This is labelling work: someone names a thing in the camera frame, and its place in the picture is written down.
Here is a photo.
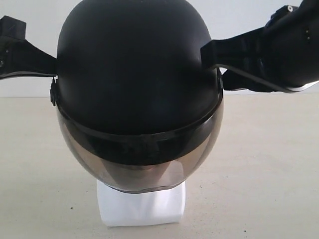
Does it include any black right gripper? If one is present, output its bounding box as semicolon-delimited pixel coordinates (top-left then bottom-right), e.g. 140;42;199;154
200;0;319;93

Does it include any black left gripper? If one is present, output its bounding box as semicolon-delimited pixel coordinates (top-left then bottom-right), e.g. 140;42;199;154
0;15;57;80

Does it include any black helmet with tinted visor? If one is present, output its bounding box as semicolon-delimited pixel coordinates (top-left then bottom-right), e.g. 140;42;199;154
56;0;224;194

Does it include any white mannequin head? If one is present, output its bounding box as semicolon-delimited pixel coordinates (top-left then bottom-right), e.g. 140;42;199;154
97;181;186;227

